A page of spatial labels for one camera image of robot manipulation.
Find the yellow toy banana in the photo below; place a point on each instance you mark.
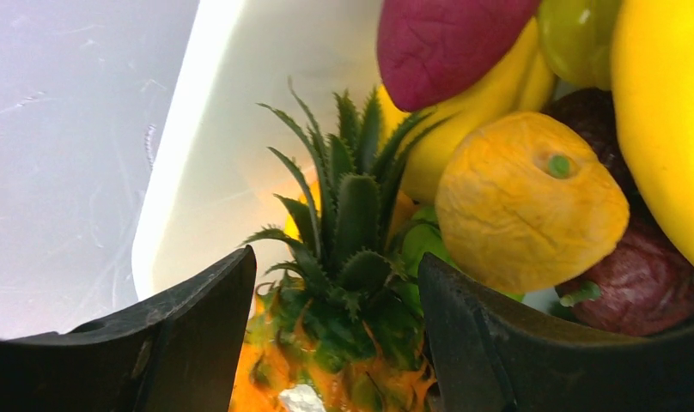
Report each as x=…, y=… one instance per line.
x=522, y=80

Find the dark toy plum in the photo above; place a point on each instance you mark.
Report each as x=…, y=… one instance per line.
x=643, y=287

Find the yellow toy pepper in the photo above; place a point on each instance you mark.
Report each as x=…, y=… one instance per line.
x=653, y=91

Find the white plastic bin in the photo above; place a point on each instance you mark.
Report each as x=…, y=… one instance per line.
x=216, y=177

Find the toy pineapple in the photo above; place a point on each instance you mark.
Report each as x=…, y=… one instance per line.
x=344, y=319

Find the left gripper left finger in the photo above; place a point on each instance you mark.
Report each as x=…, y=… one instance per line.
x=175, y=351

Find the purple toy sweet potato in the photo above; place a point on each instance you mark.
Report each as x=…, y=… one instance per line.
x=429, y=51

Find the green toy pepper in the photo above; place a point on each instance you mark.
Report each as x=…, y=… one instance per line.
x=576, y=37

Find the yellow toy fruit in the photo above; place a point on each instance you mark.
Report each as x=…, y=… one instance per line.
x=525, y=204

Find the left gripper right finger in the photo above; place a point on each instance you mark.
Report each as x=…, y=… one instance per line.
x=492, y=353

